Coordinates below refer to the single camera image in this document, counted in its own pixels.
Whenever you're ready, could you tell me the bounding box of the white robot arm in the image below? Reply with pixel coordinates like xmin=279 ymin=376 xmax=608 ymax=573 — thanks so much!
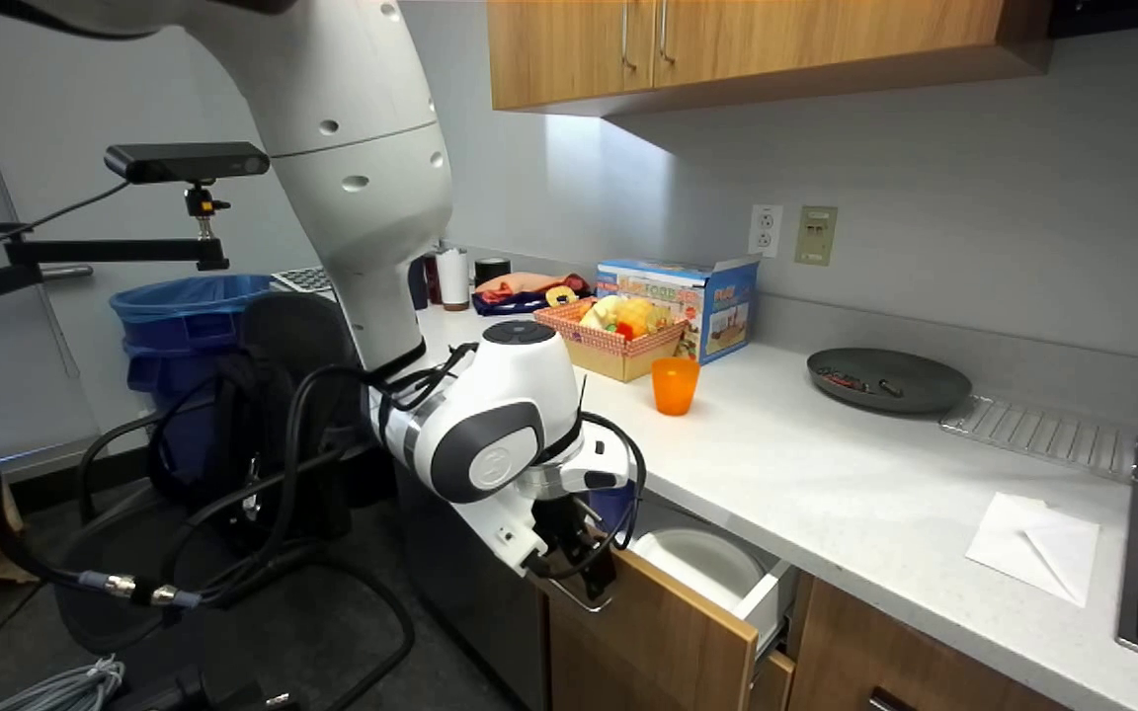
xmin=0 ymin=0 xmax=646 ymax=595

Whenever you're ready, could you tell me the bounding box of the blue recycling bin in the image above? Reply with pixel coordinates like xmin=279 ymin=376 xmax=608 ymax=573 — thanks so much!
xmin=109 ymin=268 xmax=284 ymax=440

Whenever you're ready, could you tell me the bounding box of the toy food tray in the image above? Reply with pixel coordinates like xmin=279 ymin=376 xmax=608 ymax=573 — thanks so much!
xmin=473 ymin=274 xmax=595 ymax=316

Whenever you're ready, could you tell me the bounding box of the white wall outlet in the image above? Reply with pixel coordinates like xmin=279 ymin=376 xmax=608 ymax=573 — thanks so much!
xmin=746 ymin=205 xmax=784 ymax=257

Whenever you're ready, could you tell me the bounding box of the upper wooden cabinet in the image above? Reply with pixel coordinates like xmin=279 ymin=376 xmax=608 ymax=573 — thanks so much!
xmin=485 ymin=0 xmax=1050 ymax=117

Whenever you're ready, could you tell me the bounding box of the white paper towel roll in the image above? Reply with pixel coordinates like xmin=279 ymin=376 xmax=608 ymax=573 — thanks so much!
xmin=434 ymin=247 xmax=471 ymax=307

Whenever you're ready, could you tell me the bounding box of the lower wooden cabinet door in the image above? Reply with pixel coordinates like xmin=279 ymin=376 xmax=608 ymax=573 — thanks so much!
xmin=790 ymin=577 xmax=1064 ymax=711

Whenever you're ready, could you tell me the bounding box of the black camera on stand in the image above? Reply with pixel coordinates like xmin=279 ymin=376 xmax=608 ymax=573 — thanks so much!
xmin=0 ymin=141 xmax=268 ymax=295

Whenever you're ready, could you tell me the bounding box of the pink fruit basket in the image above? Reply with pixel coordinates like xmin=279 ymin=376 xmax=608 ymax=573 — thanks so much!
xmin=539 ymin=295 xmax=683 ymax=383

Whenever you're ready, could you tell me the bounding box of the colourful cardboard box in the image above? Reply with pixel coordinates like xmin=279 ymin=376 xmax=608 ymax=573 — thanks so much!
xmin=596 ymin=259 xmax=758 ymax=363

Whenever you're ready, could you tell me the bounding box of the beige light switch plate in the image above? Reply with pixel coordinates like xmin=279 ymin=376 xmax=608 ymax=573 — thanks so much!
xmin=796 ymin=205 xmax=838 ymax=263

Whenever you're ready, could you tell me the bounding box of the white paper napkin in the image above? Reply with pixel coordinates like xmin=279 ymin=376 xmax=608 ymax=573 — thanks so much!
xmin=969 ymin=494 xmax=1100 ymax=603

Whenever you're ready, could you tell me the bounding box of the wooden front white drawer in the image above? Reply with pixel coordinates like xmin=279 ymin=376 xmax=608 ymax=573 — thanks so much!
xmin=545 ymin=503 xmax=796 ymax=711

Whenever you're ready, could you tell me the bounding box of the black chair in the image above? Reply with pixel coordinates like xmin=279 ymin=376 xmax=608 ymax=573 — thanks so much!
xmin=81 ymin=293 xmax=363 ymax=581

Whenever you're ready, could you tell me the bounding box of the orange plastic cup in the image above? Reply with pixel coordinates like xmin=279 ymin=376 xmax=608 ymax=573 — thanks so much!
xmin=654 ymin=357 xmax=700 ymax=413

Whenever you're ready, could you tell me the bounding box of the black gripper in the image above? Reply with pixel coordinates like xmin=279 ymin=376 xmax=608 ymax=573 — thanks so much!
xmin=526 ymin=499 xmax=618 ymax=608

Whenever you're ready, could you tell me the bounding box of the black frying pan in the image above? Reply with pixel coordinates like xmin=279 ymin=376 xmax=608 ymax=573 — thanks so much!
xmin=808 ymin=349 xmax=974 ymax=420

